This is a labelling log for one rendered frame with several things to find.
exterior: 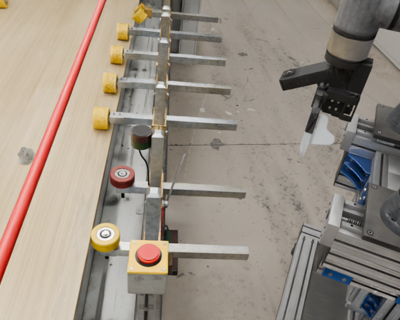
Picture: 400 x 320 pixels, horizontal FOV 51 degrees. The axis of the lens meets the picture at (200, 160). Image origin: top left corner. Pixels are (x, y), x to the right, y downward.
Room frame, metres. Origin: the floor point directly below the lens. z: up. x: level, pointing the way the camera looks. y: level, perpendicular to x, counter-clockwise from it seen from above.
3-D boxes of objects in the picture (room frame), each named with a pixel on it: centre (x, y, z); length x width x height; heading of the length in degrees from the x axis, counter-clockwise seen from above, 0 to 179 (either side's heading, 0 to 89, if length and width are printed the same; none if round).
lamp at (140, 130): (0.95, 0.18, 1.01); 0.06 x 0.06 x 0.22; 7
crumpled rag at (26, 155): (1.00, 0.56, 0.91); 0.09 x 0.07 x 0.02; 32
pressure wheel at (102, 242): (0.73, 0.23, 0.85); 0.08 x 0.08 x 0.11
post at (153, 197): (0.70, 0.10, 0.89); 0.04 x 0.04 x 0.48; 7
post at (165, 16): (1.70, 0.22, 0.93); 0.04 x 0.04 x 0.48; 7
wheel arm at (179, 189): (1.00, 0.05, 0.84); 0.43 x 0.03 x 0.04; 97
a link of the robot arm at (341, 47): (0.73, -0.24, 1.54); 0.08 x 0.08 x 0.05
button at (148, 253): (0.45, 0.07, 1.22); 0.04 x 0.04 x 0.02
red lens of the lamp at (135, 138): (0.95, 0.18, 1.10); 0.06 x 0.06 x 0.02
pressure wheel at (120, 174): (0.98, 0.24, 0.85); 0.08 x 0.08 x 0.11
